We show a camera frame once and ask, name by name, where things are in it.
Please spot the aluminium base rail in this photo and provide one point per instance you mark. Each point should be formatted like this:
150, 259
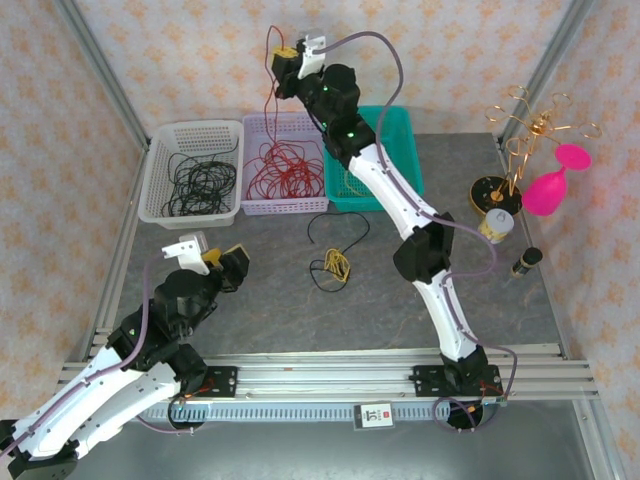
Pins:
325, 375

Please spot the white label tag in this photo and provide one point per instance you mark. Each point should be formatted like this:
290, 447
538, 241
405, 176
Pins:
374, 415

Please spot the jar with white lid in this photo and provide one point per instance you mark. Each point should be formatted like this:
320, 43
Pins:
497, 222

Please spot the white plastic basket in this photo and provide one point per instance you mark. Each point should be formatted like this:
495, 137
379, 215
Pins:
150, 210

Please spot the pink plastic goblet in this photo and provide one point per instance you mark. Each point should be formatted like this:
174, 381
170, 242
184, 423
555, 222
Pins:
542, 192

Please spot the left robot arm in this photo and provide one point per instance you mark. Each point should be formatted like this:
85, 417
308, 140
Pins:
75, 415

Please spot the lavender plastic basket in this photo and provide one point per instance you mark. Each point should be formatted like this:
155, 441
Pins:
285, 206

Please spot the small dark bottle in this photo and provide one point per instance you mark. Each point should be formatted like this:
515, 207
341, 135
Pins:
526, 262

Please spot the aluminium frame post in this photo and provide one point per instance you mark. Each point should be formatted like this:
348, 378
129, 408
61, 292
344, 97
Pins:
550, 65
100, 70

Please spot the teal plastic basket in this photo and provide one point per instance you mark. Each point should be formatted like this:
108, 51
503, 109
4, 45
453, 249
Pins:
405, 150

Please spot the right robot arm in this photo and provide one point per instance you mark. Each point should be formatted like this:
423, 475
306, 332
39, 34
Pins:
400, 200

